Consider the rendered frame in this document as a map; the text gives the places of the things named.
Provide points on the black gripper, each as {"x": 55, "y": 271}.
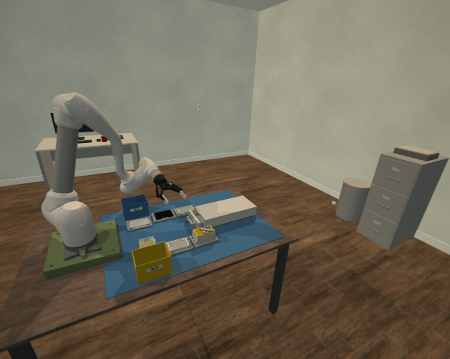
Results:
{"x": 161, "y": 182}

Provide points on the blue bin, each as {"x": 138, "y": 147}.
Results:
{"x": 135, "y": 207}

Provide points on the yellow open-top bin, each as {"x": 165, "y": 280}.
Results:
{"x": 152, "y": 262}

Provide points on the blue bench mat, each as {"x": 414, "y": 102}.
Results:
{"x": 234, "y": 237}

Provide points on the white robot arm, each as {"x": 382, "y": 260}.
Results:
{"x": 61, "y": 208}

